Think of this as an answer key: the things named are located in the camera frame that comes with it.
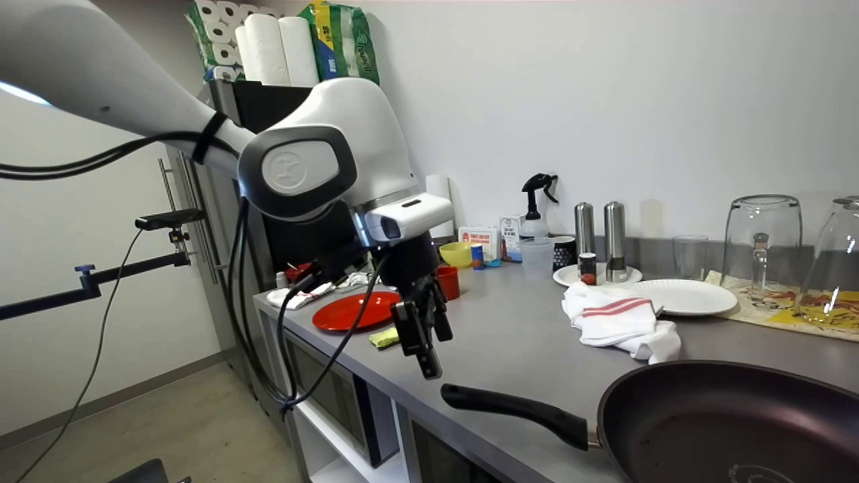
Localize white red-striped towel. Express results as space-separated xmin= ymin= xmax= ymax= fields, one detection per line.
xmin=561 ymin=281 xmax=682 ymax=365

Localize white small saucer plate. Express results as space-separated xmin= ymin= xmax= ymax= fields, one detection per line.
xmin=554 ymin=262 xmax=644 ymax=287

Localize steel grinder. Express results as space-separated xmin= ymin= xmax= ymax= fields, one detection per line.
xmin=605 ymin=201 xmax=627 ymax=270
xmin=576 ymin=201 xmax=596 ymax=260

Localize left steel grinder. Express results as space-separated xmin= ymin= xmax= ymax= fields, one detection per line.
xmin=576 ymin=201 xmax=596 ymax=260

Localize large red plate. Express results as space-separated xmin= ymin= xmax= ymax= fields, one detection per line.
xmin=311 ymin=291 xmax=400 ymax=332

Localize right steel grinder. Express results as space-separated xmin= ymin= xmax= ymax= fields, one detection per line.
xmin=605 ymin=201 xmax=627 ymax=270

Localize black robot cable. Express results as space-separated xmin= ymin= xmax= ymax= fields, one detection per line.
xmin=0 ymin=132 xmax=397 ymax=412

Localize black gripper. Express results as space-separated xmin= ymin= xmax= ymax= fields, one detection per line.
xmin=382 ymin=232 xmax=454 ymax=379

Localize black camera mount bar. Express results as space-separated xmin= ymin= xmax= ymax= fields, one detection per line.
xmin=0 ymin=209 xmax=205 ymax=319

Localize right upturned glass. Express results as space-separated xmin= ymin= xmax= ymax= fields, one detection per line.
xmin=803 ymin=195 xmax=859 ymax=313

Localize red mug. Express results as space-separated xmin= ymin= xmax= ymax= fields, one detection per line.
xmin=435 ymin=264 xmax=459 ymax=299

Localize left upturned glass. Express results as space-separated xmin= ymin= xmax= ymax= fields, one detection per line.
xmin=719 ymin=193 xmax=803 ymax=309

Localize black frying pan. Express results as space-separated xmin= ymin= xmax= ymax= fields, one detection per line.
xmin=440 ymin=360 xmax=859 ymax=483

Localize white round plate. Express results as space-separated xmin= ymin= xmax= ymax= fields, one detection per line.
xmin=631 ymin=279 xmax=739 ymax=315

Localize yellow sponge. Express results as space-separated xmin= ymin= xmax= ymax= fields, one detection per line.
xmin=370 ymin=328 xmax=400 ymax=348

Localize green packaged goods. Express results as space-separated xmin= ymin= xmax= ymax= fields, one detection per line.
xmin=301 ymin=0 xmax=380 ymax=81

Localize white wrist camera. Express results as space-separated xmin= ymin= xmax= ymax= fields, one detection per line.
xmin=365 ymin=193 xmax=454 ymax=243

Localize yellow bowl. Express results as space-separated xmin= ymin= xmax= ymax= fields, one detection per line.
xmin=440 ymin=240 xmax=474 ymax=268

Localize paper towel rolls pack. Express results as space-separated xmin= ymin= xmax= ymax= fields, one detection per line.
xmin=185 ymin=0 xmax=321 ymax=85

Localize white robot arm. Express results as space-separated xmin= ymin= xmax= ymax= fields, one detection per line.
xmin=0 ymin=0 xmax=451 ymax=379

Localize upturned glass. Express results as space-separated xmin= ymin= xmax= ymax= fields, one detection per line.
xmin=719 ymin=193 xmax=803 ymax=309
xmin=803 ymin=195 xmax=859 ymax=313

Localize yellow patterned placemat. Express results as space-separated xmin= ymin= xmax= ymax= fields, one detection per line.
xmin=707 ymin=270 xmax=859 ymax=341

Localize black-top spray bottle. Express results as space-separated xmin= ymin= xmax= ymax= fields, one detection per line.
xmin=522 ymin=171 xmax=560 ymax=239

